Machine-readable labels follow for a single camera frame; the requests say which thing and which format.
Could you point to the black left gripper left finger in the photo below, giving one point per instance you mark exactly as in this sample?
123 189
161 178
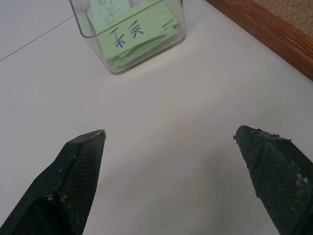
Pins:
66 186

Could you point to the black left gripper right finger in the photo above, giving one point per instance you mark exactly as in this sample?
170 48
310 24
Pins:
281 176

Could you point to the green paper cards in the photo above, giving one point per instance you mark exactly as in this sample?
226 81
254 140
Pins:
133 34

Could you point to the green note with pencil writing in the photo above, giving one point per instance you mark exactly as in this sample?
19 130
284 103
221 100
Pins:
107 12

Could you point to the clear plastic box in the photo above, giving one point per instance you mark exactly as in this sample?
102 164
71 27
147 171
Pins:
132 36

